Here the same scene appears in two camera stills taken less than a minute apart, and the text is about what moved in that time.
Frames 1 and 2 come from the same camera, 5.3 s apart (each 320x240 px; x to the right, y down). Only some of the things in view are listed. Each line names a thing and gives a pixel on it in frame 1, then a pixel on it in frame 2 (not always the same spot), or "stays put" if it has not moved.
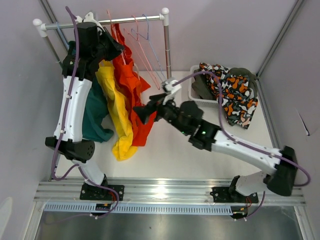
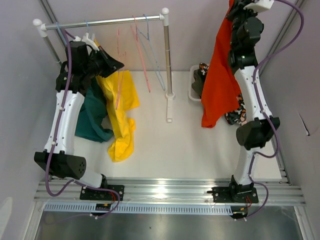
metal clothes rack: [41, 28] stays put
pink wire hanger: [115, 35] to [120, 79]
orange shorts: [138, 85] to [220, 91]
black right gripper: [145, 111] to [238, 8]
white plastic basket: [194, 96] stays put
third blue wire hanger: [62, 35] stays put
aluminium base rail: [137, 192] stays put
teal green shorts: [96, 126] stays put
